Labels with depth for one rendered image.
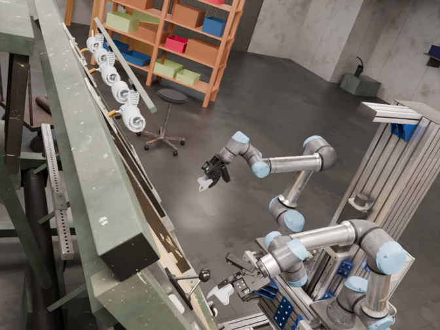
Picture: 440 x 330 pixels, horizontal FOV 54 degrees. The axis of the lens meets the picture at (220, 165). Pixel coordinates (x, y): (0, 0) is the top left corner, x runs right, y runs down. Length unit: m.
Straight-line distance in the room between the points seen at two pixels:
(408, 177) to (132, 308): 1.46
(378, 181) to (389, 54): 10.68
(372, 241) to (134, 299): 1.04
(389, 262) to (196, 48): 5.82
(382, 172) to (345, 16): 10.35
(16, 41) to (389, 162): 1.80
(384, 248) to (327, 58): 10.93
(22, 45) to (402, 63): 11.08
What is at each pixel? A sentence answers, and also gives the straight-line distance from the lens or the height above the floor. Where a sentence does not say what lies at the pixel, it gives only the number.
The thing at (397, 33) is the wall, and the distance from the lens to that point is 12.75.
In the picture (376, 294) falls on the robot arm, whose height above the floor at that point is 1.37.
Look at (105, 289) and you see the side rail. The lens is 0.96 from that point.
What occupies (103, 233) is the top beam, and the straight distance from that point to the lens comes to 0.91.
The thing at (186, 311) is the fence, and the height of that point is 1.33.
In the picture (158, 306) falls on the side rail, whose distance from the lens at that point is 1.04.
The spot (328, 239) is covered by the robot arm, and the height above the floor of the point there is 1.56.
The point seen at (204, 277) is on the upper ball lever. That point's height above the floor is 1.52.
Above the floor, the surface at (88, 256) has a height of 1.61.
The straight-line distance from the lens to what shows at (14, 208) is 2.00.
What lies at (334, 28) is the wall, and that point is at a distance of 12.52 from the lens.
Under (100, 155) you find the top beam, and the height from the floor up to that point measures 1.88.
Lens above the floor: 2.42
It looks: 26 degrees down
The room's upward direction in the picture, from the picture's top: 19 degrees clockwise
